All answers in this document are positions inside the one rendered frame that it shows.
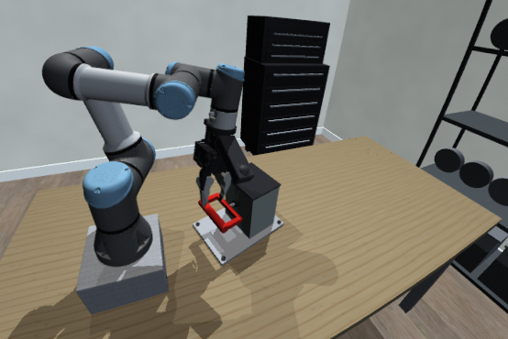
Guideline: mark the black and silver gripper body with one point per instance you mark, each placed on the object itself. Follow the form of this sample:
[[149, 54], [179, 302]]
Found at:
[[210, 150]]

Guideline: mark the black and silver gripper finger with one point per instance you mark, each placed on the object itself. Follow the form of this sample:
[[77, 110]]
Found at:
[[204, 181], [224, 183]]

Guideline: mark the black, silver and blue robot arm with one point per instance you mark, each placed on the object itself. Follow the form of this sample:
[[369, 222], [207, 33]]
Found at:
[[86, 74]]

